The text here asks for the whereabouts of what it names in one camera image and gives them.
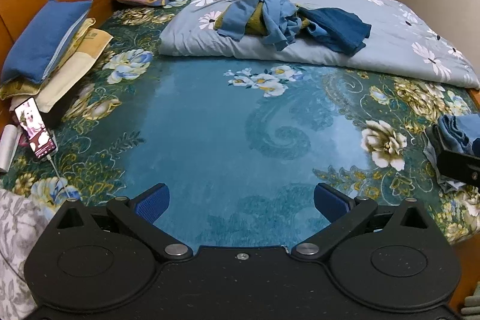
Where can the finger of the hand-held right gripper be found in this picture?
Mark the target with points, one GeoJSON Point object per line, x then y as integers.
{"type": "Point", "coordinates": [435, 140]}

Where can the grey blue floral quilt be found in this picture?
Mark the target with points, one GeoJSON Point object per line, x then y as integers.
{"type": "Point", "coordinates": [382, 39]}

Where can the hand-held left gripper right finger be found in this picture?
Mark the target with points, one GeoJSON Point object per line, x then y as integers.
{"type": "Point", "coordinates": [330, 202]}

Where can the grey floral fabric corner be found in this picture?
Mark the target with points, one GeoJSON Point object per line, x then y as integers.
{"type": "Point", "coordinates": [18, 248]}

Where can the smartphone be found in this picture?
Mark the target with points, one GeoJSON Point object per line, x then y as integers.
{"type": "Point", "coordinates": [35, 128]}

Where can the dark teal garment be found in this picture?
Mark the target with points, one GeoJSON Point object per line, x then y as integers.
{"type": "Point", "coordinates": [337, 27]}

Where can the light blue shirt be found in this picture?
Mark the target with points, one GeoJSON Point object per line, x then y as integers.
{"type": "Point", "coordinates": [279, 24]}

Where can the light blue garment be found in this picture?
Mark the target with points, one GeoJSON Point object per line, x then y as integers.
{"type": "Point", "coordinates": [459, 132]}

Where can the grey green stacked cloth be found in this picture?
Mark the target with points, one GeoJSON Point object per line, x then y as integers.
{"type": "Point", "coordinates": [473, 301]}

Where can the olive green sweater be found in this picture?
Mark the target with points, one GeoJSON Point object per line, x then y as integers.
{"type": "Point", "coordinates": [255, 22]}

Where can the floral teal bed sheet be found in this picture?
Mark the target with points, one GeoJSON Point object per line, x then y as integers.
{"type": "Point", "coordinates": [210, 125]}

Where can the white plastic roll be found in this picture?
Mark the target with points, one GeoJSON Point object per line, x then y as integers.
{"type": "Point", "coordinates": [9, 149]}

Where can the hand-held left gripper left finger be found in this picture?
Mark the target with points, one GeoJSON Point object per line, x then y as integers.
{"type": "Point", "coordinates": [152, 202]}

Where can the grey white garment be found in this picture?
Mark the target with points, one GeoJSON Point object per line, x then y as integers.
{"type": "Point", "coordinates": [435, 164]}

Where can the blue pillow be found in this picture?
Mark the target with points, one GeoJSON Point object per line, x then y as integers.
{"type": "Point", "coordinates": [45, 39]}

